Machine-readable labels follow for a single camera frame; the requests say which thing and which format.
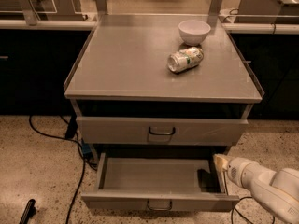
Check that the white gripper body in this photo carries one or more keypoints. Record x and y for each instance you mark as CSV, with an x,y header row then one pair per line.
x,y
238,171

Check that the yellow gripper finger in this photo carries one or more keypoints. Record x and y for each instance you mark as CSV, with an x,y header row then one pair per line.
x,y
221,162

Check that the grey drawer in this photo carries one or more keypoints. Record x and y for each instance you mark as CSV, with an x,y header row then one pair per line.
x,y
154,131
138,183

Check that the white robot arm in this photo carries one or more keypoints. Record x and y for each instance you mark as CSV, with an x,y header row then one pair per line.
x,y
276,192

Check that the grey drawer cabinet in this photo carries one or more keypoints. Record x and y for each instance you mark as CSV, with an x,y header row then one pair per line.
x,y
123,73

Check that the grey top drawer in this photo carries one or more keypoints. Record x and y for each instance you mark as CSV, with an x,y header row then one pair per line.
x,y
154,131

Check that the crushed soda can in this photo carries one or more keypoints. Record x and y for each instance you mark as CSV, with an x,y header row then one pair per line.
x,y
185,59

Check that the white bowl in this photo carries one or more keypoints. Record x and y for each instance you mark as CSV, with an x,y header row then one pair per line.
x,y
193,32

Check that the white counter ledge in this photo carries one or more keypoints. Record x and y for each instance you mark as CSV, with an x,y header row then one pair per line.
x,y
234,28

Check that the black object on floor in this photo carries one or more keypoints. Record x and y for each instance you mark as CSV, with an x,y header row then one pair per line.
x,y
28,212

